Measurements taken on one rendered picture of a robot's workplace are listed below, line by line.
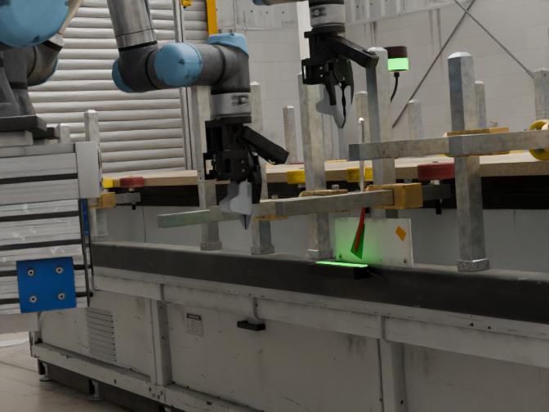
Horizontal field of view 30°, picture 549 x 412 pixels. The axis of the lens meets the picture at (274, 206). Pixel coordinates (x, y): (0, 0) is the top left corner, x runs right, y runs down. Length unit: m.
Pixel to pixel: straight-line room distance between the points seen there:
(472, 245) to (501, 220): 0.25
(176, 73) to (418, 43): 10.06
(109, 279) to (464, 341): 1.68
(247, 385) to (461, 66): 1.55
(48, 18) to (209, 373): 2.03
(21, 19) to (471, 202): 0.91
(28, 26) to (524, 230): 1.12
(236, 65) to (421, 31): 9.93
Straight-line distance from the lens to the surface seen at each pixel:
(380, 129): 2.17
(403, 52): 2.21
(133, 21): 1.92
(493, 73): 11.11
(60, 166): 1.66
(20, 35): 1.58
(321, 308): 2.44
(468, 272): 1.99
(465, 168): 1.98
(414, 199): 2.13
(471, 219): 1.99
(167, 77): 1.83
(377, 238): 2.19
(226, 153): 1.88
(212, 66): 1.86
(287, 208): 1.97
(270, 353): 3.09
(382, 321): 2.26
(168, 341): 3.66
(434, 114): 11.65
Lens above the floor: 0.96
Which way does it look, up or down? 3 degrees down
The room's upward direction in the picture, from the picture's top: 4 degrees counter-clockwise
